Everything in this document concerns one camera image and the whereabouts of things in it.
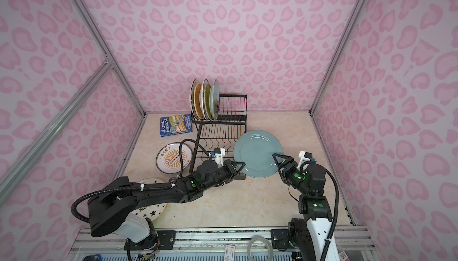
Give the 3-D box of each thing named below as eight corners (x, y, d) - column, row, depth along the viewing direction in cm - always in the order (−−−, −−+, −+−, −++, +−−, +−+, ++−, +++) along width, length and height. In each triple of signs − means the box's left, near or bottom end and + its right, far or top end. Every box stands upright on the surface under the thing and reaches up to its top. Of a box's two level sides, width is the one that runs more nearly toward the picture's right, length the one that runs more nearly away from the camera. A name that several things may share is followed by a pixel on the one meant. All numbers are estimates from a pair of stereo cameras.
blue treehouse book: (160, 137, 110) (158, 133, 107) (161, 121, 119) (160, 117, 116) (192, 131, 113) (191, 128, 110) (191, 116, 121) (190, 113, 118)
